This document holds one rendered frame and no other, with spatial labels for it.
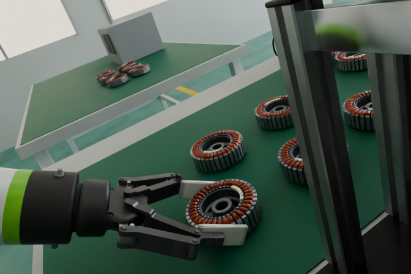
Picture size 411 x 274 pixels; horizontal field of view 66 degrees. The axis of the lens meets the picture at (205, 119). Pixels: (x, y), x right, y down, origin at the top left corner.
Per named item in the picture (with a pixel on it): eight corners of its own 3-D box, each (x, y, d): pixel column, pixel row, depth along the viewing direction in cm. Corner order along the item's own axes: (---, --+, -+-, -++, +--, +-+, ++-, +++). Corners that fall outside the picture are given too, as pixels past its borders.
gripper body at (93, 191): (78, 213, 47) (141, 213, 50) (71, 252, 39) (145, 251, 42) (82, 167, 45) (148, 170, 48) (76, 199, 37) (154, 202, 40)
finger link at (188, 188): (178, 198, 52) (178, 196, 53) (218, 199, 54) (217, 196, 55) (181, 181, 51) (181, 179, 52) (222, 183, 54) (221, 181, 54)
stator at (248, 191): (203, 260, 43) (194, 240, 42) (185, 213, 54) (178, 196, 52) (275, 224, 45) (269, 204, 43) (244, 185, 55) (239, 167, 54)
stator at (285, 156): (288, 148, 61) (284, 132, 59) (352, 146, 55) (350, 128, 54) (274, 186, 52) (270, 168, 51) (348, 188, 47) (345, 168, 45)
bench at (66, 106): (100, 282, 149) (14, 148, 120) (71, 155, 309) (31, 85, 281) (280, 168, 184) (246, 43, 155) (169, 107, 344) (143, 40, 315)
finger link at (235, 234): (197, 223, 41) (199, 227, 41) (246, 224, 43) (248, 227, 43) (194, 242, 42) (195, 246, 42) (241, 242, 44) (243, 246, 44)
